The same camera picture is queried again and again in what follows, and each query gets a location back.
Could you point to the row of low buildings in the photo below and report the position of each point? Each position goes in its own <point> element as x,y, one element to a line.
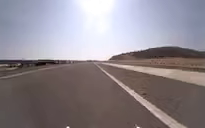
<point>40,62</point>

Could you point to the dark hill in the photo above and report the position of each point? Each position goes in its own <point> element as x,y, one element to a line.
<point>166,52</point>

